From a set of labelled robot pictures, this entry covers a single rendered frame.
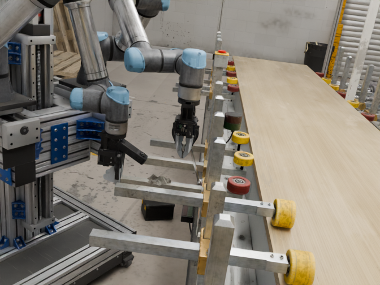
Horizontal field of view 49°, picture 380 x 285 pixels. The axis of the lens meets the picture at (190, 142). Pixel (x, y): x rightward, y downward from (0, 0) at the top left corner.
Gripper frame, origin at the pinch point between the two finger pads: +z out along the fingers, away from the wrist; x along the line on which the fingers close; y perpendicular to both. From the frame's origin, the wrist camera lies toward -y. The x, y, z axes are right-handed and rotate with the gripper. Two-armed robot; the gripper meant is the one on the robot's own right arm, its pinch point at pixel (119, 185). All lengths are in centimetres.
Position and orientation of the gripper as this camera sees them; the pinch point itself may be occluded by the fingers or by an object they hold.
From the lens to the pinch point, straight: 152.0
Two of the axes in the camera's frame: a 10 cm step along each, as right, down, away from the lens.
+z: -1.2, 9.3, 3.6
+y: -9.9, -1.3, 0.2
